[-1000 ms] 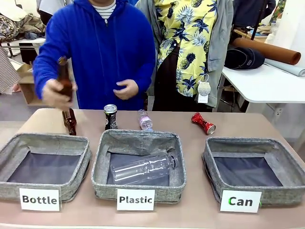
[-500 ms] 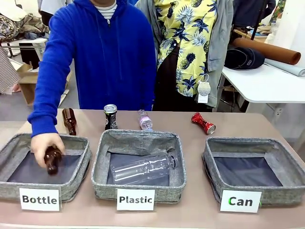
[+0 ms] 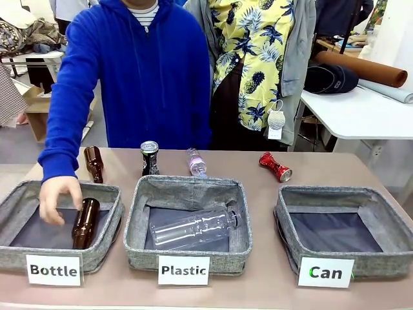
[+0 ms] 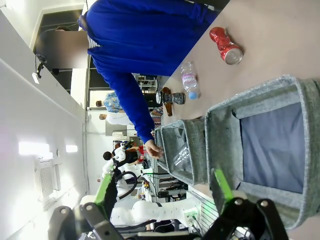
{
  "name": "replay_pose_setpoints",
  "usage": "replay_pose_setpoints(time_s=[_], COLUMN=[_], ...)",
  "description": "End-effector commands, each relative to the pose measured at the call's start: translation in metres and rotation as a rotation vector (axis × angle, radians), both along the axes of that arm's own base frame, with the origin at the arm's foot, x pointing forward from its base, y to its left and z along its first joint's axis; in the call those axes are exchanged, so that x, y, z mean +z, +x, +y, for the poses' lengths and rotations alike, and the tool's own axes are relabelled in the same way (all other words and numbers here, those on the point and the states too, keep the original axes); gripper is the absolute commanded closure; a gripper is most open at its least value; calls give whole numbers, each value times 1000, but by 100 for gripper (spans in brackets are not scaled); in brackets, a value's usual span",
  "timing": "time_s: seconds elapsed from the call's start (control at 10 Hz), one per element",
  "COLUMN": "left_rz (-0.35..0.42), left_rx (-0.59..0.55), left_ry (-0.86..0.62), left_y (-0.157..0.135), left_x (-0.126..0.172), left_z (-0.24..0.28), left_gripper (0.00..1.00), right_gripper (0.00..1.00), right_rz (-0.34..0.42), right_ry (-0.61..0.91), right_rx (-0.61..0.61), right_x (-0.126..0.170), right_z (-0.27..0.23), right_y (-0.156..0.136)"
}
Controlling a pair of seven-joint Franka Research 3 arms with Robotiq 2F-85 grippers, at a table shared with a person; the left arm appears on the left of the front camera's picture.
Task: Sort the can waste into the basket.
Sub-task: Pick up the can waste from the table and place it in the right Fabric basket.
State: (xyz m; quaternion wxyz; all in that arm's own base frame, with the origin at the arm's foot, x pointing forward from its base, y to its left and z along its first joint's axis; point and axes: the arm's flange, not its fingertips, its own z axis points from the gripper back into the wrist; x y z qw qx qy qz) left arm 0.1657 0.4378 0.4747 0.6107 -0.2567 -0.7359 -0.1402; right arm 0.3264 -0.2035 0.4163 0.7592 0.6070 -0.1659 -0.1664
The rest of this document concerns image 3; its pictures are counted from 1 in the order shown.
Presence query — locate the light grey rolled sheet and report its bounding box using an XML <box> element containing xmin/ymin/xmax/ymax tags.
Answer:
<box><xmin>357</xmin><ymin>78</ymin><xmax>413</xmax><ymax>105</ymax></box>

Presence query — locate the grey fabric basket Bottle label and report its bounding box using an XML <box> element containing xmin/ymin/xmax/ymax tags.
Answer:
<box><xmin>0</xmin><ymin>180</ymin><xmax>125</xmax><ymax>274</ymax></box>

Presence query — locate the grey fabric basket Can label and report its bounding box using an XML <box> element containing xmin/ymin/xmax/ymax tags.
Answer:
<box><xmin>273</xmin><ymin>185</ymin><xmax>413</xmax><ymax>280</ymax></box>

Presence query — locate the person in blue hoodie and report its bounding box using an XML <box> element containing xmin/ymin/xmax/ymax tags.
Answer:
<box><xmin>37</xmin><ymin>0</ymin><xmax>212</xmax><ymax>184</ymax></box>

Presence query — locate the person's right hand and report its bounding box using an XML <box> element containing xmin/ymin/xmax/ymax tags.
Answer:
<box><xmin>39</xmin><ymin>176</ymin><xmax>84</xmax><ymax>226</ymax></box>

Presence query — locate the small clear plastic bottle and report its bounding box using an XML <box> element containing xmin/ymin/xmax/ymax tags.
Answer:
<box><xmin>186</xmin><ymin>148</ymin><xmax>208</xmax><ymax>179</ymax></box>

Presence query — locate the person in yellow pineapple shirt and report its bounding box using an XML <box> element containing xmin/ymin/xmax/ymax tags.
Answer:
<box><xmin>186</xmin><ymin>0</ymin><xmax>317</xmax><ymax>152</ymax></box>

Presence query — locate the black drink can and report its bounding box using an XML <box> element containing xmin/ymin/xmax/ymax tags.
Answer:
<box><xmin>140</xmin><ymin>141</ymin><xmax>161</xmax><ymax>177</ymax></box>

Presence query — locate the white Can label card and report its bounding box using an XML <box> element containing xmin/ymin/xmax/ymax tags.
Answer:
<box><xmin>297</xmin><ymin>256</ymin><xmax>355</xmax><ymax>289</ymax></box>

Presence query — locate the white side table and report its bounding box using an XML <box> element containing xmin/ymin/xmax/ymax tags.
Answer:
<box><xmin>299</xmin><ymin>84</ymin><xmax>413</xmax><ymax>162</ymax></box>

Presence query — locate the person's right forearm blue sleeve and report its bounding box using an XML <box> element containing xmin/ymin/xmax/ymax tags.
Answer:
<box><xmin>37</xmin><ymin>82</ymin><xmax>99</xmax><ymax>184</ymax></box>

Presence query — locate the pile of patterned clothes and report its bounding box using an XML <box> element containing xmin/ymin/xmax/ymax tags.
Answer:
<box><xmin>0</xmin><ymin>11</ymin><xmax>68</xmax><ymax>55</ymax></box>

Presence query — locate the white Bottle label card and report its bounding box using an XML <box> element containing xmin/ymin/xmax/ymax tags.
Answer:
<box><xmin>25</xmin><ymin>254</ymin><xmax>83</xmax><ymax>287</ymax></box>

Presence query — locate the brown rolled mat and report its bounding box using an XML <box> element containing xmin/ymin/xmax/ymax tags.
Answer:
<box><xmin>314</xmin><ymin>50</ymin><xmax>408</xmax><ymax>88</ymax></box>

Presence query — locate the grey fabric basket Plastic label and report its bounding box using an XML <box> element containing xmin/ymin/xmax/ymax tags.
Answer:
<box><xmin>123</xmin><ymin>175</ymin><xmax>254</xmax><ymax>276</ymax></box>

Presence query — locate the crushed red can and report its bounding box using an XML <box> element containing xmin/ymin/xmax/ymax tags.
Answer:
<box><xmin>259</xmin><ymin>152</ymin><xmax>293</xmax><ymax>183</ymax></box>

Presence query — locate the dark navy cap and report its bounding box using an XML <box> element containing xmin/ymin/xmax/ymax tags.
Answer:
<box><xmin>303</xmin><ymin>63</ymin><xmax>360</xmax><ymax>95</ymax></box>

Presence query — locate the brown glass bottle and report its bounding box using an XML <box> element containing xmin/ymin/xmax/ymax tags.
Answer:
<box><xmin>83</xmin><ymin>145</ymin><xmax>105</xmax><ymax>184</ymax></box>
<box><xmin>71</xmin><ymin>198</ymin><xmax>101</xmax><ymax>250</ymax></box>

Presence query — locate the large clear plastic bottle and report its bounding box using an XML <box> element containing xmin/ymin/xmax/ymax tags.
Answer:
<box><xmin>149</xmin><ymin>206</ymin><xmax>243</xmax><ymax>250</ymax></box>

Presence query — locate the white Plastic label card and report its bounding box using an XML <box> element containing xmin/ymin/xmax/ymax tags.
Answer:
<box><xmin>157</xmin><ymin>255</ymin><xmax>210</xmax><ymax>286</ymax></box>

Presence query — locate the white clothes table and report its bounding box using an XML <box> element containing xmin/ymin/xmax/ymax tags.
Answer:
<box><xmin>0</xmin><ymin>50</ymin><xmax>65</xmax><ymax>85</ymax></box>

